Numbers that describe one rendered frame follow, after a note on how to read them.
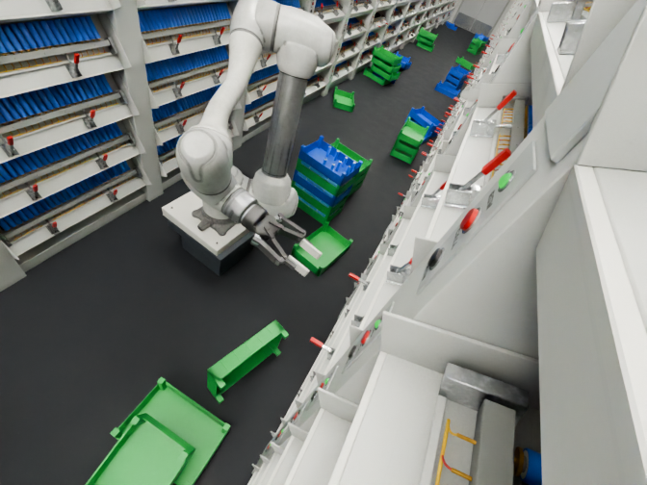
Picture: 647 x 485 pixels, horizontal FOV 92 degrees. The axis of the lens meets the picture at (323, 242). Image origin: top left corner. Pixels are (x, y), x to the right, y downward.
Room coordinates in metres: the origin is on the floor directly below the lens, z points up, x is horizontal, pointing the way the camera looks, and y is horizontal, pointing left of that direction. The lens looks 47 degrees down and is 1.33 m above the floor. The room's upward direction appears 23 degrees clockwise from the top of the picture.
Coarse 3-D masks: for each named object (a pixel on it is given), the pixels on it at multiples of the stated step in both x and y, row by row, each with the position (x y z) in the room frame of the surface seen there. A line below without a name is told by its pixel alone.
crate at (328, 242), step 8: (320, 232) 1.32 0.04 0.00; (328, 232) 1.35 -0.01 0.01; (336, 232) 1.33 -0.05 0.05; (312, 240) 1.24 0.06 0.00; (320, 240) 1.26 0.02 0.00; (328, 240) 1.29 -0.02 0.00; (336, 240) 1.32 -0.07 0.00; (344, 240) 1.31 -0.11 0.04; (296, 248) 1.08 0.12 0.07; (320, 248) 1.20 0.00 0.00; (328, 248) 1.23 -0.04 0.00; (336, 248) 1.25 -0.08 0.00; (344, 248) 1.28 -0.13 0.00; (296, 256) 1.07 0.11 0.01; (304, 256) 1.10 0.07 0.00; (312, 256) 1.13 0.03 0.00; (328, 256) 1.17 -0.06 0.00; (336, 256) 1.15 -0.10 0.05; (304, 264) 1.05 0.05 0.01; (312, 264) 1.03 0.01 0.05; (320, 264) 1.10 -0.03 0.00; (328, 264) 1.08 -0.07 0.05; (320, 272) 1.01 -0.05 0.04
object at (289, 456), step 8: (288, 424) 0.13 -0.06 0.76; (296, 432) 0.13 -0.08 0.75; (304, 432) 0.13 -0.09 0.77; (296, 440) 0.13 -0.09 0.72; (304, 440) 0.13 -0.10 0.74; (288, 448) 0.11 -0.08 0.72; (296, 448) 0.11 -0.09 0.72; (288, 456) 0.10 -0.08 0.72; (296, 456) 0.10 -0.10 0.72; (280, 464) 0.09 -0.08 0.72; (288, 464) 0.09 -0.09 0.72; (272, 472) 0.07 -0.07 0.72; (280, 472) 0.08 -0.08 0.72; (288, 472) 0.08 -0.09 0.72; (272, 480) 0.06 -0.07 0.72; (280, 480) 0.07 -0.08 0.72
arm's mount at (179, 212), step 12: (192, 192) 0.99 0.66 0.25; (168, 204) 0.87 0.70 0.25; (180, 204) 0.90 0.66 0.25; (192, 204) 0.92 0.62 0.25; (168, 216) 0.83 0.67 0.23; (180, 216) 0.84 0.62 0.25; (192, 216) 0.87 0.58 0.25; (192, 228) 0.80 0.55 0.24; (240, 228) 0.91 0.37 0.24; (204, 240) 0.78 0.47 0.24; (216, 240) 0.80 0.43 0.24; (228, 240) 0.83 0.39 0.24; (216, 252) 0.75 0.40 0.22
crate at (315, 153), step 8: (320, 136) 1.66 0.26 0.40; (312, 144) 1.60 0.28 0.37; (320, 144) 1.65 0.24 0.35; (328, 144) 1.65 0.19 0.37; (304, 152) 1.48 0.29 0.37; (312, 152) 1.59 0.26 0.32; (320, 152) 1.62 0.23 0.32; (304, 160) 1.47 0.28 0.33; (312, 160) 1.46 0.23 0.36; (320, 160) 1.55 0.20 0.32; (328, 160) 1.58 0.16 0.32; (336, 160) 1.61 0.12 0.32; (352, 160) 1.60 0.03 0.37; (360, 160) 1.59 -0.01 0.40; (320, 168) 1.44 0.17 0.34; (328, 168) 1.42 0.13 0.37; (344, 168) 1.56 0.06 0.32; (328, 176) 1.42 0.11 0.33; (336, 176) 1.41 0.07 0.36; (344, 176) 1.39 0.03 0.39; (352, 176) 1.52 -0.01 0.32
